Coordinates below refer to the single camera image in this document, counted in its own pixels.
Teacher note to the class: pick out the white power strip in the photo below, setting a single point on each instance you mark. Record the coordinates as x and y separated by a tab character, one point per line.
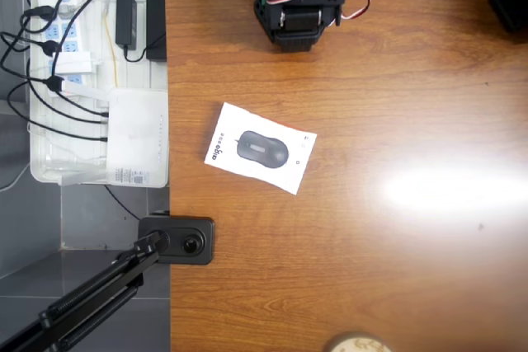
68	30

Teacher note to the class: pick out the black power plug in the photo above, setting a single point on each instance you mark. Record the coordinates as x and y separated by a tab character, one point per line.
51	48
41	12
53	84

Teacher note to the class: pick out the black stand clamp base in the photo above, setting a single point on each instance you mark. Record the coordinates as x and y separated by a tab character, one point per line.
194	245

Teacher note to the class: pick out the white orange mouse box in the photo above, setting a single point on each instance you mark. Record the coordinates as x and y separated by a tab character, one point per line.
264	150

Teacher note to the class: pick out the white charger plug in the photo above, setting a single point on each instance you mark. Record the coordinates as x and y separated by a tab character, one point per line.
74	63

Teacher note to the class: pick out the white router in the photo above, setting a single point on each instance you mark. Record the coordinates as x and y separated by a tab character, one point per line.
136	133

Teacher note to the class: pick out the wide black power adapter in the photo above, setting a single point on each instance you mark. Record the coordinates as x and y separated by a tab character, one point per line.
156	22

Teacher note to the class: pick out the round wooden coaster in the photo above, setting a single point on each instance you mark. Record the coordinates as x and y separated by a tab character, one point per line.
359	344

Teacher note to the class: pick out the slim black power adapter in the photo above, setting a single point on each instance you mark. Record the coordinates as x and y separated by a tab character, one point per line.
125	18

